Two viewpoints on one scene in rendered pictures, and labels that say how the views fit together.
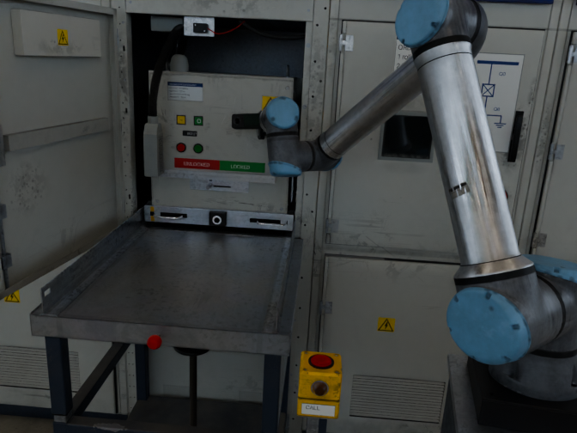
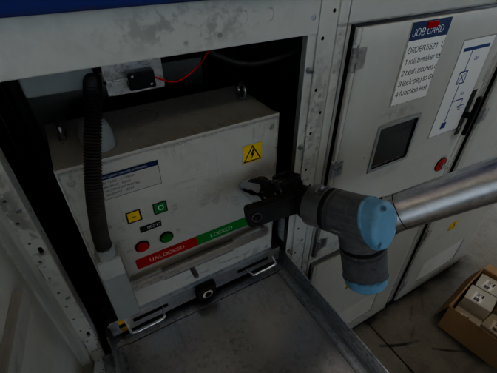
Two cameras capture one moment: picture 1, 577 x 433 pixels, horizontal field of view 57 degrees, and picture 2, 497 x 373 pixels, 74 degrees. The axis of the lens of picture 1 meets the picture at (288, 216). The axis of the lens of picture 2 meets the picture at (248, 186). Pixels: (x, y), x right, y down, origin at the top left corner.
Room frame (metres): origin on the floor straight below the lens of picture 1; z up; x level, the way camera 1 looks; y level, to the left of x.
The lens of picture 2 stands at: (1.25, 0.47, 1.73)
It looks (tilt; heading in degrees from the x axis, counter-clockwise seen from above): 37 degrees down; 327
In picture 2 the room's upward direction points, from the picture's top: straight up
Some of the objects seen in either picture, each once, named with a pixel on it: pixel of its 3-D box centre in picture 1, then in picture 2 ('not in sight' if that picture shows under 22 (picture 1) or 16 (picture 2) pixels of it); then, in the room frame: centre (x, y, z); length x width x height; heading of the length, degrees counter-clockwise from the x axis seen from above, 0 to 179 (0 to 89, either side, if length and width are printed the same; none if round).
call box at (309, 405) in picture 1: (319, 384); not in sight; (0.90, -0.08, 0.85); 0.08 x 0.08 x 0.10; 87
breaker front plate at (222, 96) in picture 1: (219, 147); (194, 224); (1.83, 0.25, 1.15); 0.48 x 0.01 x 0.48; 87
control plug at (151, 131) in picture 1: (154, 149); (117, 280); (1.77, 0.46, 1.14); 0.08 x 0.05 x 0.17; 177
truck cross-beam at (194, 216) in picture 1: (219, 216); (200, 281); (1.84, 0.25, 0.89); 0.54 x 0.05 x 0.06; 87
